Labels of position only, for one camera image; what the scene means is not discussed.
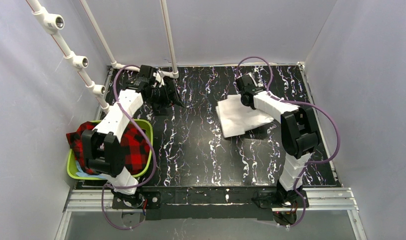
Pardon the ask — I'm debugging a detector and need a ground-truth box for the white cloth sheet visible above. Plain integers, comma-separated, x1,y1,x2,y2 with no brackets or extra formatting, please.
216,94,274,138

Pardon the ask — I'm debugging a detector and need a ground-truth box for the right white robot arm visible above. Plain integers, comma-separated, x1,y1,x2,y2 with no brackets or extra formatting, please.
235,73,321,205

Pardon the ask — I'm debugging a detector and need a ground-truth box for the green plastic basket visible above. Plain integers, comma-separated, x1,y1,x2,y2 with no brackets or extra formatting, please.
66,119,154,181

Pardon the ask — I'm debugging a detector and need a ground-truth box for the red black plaid cloth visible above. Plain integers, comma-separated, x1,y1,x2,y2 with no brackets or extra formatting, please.
66,121,151,176

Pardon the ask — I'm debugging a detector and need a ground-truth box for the white PVC pipe frame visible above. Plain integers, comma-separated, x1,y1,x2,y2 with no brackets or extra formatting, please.
25,0,180,112

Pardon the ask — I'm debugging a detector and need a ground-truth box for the blue cloth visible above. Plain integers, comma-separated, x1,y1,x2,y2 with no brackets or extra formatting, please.
75,161,105,180

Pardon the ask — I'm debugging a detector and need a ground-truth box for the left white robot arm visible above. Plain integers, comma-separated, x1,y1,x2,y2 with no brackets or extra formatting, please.
80,65,184,199

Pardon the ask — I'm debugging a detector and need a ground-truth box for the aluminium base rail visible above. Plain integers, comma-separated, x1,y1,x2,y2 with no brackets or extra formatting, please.
55,187,367,240

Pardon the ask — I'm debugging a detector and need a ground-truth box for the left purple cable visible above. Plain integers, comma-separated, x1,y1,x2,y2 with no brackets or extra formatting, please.
100,64,158,231

